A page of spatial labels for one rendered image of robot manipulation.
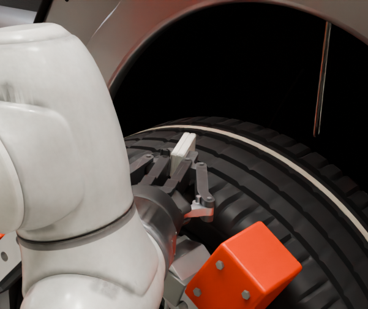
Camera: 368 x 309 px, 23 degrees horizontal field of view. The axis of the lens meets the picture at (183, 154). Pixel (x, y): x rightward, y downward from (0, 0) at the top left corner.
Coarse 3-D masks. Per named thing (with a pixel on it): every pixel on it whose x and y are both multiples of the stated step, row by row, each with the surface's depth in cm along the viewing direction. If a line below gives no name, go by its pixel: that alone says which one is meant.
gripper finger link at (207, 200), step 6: (198, 162) 101; (204, 162) 101; (198, 168) 100; (204, 168) 100; (198, 174) 98; (204, 174) 98; (198, 180) 97; (204, 180) 97; (198, 186) 95; (204, 186) 95; (198, 192) 94; (204, 192) 94; (204, 198) 93; (210, 198) 93; (204, 204) 93; (210, 204) 92; (204, 216) 93; (210, 216) 93
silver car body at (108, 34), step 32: (0, 0) 372; (32, 0) 383; (64, 0) 161; (96, 0) 156; (128, 0) 148; (160, 0) 144; (192, 0) 140; (288, 0) 129; (320, 0) 126; (352, 0) 123; (96, 32) 155; (128, 32) 150
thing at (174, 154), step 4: (188, 132) 108; (184, 136) 107; (188, 136) 107; (180, 140) 106; (184, 140) 106; (180, 144) 105; (176, 148) 104; (180, 148) 104; (172, 152) 103; (176, 152) 103; (172, 156) 102; (176, 156) 102; (172, 160) 102; (176, 160) 102; (172, 164) 103; (172, 168) 103; (172, 172) 103
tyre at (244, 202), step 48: (144, 144) 114; (240, 144) 114; (288, 144) 117; (192, 192) 103; (240, 192) 104; (288, 192) 107; (336, 192) 112; (288, 240) 101; (336, 240) 104; (288, 288) 97; (336, 288) 101
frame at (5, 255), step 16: (0, 240) 114; (16, 240) 112; (176, 240) 100; (192, 240) 101; (0, 256) 115; (16, 256) 112; (176, 256) 97; (192, 256) 98; (208, 256) 99; (0, 272) 116; (16, 272) 121; (176, 272) 95; (192, 272) 97; (0, 288) 124; (176, 288) 96; (0, 304) 125; (176, 304) 96; (192, 304) 95
